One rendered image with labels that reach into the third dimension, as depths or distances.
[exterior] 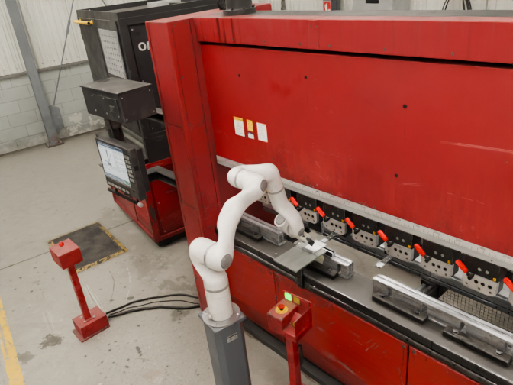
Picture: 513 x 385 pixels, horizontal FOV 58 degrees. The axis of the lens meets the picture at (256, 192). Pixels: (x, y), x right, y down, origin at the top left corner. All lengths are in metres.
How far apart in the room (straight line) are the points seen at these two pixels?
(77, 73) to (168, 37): 6.33
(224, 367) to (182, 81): 1.67
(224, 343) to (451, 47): 1.65
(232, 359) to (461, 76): 1.68
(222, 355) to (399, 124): 1.40
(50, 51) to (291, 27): 6.99
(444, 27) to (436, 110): 0.32
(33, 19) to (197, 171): 6.21
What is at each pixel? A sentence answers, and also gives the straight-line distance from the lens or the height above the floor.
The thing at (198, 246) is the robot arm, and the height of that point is 1.41.
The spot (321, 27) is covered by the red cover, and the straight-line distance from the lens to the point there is 2.28.
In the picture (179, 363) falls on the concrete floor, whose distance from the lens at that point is 3.68.
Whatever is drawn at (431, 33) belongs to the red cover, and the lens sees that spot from 1.97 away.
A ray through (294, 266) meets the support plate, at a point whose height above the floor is 1.00.
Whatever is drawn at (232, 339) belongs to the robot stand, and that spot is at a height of 0.90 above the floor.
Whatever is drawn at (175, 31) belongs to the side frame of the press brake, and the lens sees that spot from 2.95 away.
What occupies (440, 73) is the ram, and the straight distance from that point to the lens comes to 2.00.
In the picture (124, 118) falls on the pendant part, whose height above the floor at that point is 1.79.
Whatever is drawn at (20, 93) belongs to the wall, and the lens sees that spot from 9.04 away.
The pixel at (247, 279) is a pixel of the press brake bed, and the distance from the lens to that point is 3.36.
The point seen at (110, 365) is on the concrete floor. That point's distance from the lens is 3.85.
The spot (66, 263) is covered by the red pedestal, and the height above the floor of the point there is 0.72.
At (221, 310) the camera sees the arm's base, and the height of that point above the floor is 1.08.
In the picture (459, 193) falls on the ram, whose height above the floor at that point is 1.62.
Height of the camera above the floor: 2.56
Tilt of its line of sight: 26 degrees down
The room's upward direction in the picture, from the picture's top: 6 degrees counter-clockwise
